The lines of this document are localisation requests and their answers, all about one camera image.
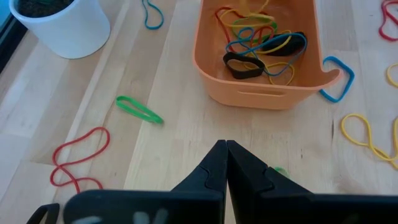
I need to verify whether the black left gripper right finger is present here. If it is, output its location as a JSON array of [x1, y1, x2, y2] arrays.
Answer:
[[226, 139, 398, 224]]

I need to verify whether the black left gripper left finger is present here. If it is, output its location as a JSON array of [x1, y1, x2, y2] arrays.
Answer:
[[63, 139, 228, 224]]

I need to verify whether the green wide rubber band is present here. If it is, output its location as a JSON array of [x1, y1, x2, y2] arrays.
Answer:
[[115, 95, 164, 124], [273, 167, 290, 179]]

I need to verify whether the red thin rubber band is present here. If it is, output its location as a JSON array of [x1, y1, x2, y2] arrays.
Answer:
[[214, 6, 276, 47], [49, 126, 111, 194], [378, 0, 398, 42]]

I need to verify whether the orange plastic bin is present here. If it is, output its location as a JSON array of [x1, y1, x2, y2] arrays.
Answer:
[[192, 0, 345, 110]]

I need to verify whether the yellow thin rubber band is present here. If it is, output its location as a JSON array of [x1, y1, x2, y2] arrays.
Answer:
[[220, 0, 276, 30], [340, 113, 398, 170], [386, 63, 398, 88], [242, 29, 295, 86]]

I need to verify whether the black wide rubber band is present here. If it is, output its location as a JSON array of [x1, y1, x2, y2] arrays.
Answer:
[[222, 52, 266, 80], [25, 203, 60, 224], [261, 31, 307, 57]]

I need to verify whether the blue wide rubber band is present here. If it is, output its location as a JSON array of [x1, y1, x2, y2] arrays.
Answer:
[[319, 55, 356, 104]]

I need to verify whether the blue thin rubber band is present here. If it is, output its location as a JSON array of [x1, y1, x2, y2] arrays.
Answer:
[[224, 27, 308, 77], [141, 0, 165, 30]]

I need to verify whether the green thin rubber band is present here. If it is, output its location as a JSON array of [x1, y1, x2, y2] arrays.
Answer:
[[231, 17, 279, 44]]

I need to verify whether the green plant in white pot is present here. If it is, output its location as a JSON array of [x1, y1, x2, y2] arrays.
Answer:
[[8, 0, 111, 60]]

